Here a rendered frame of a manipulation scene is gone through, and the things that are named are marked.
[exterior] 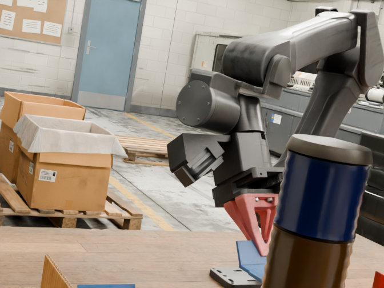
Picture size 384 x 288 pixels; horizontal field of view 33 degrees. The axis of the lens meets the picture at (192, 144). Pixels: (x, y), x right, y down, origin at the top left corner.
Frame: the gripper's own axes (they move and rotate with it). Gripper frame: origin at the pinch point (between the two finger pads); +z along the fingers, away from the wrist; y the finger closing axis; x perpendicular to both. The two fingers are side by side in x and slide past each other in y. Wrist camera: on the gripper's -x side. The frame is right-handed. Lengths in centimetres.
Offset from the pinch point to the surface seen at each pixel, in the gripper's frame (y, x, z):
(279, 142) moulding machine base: -608, 505, -252
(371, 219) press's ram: 28.3, -9.9, 2.8
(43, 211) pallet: -312, 70, -83
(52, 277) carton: -5.6, -25.1, 0.8
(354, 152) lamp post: 46, -28, 4
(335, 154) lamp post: 45, -29, 4
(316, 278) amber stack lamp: 42, -29, 8
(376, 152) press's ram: 26.9, -6.1, -3.4
